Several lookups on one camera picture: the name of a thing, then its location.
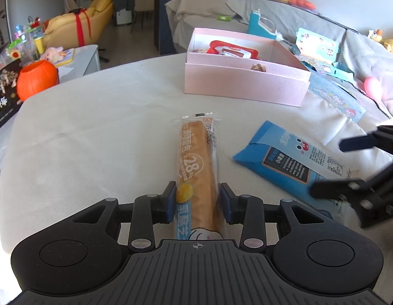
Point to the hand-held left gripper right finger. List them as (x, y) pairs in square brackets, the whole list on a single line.
[(224, 205)]

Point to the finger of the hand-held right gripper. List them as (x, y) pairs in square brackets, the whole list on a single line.
[(357, 143), (336, 190)]

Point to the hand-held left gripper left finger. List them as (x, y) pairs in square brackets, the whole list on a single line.
[(171, 204)]

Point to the long bread packet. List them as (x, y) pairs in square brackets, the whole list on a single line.
[(196, 152)]

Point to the blue snack packet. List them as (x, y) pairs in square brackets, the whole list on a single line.
[(272, 152)]

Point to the pink cardboard box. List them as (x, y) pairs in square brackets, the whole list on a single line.
[(241, 82)]

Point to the large red snack packet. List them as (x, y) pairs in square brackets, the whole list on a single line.
[(231, 49)]

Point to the blue cartoon printed sheet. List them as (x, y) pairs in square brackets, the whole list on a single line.
[(336, 98)]

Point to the pink rubber toy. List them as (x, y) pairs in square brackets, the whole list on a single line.
[(373, 87)]

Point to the teal plastic case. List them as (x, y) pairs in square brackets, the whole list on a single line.
[(342, 71)]

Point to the light blue cartoon card box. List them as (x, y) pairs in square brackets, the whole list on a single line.
[(317, 46)]

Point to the yellow plush toy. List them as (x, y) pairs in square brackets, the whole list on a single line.
[(388, 43)]

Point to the orange cushion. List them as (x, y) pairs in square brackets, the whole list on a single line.
[(303, 3)]

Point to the teal toy stand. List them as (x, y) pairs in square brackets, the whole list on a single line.
[(256, 25)]

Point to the white side table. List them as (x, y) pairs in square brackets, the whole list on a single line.
[(85, 60)]

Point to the dark blue cabinet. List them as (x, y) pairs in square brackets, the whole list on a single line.
[(161, 31)]

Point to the yellow notebook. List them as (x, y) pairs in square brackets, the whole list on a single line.
[(66, 57)]

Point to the orange pumpkin bucket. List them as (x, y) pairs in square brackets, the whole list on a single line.
[(37, 81)]

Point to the small green packet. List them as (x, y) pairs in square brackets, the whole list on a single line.
[(224, 18)]

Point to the pink plush toy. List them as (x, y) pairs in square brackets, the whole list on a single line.
[(51, 54)]

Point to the white floor appliance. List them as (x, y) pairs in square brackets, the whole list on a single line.
[(124, 17)]

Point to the grey covered sofa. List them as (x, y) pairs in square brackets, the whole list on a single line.
[(209, 12)]

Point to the black printed box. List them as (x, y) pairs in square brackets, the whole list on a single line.
[(4, 101)]

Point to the yellow armchair with red ribbon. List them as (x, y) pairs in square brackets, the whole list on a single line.
[(69, 28)]

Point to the clear container of toys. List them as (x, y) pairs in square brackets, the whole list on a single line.
[(28, 36)]

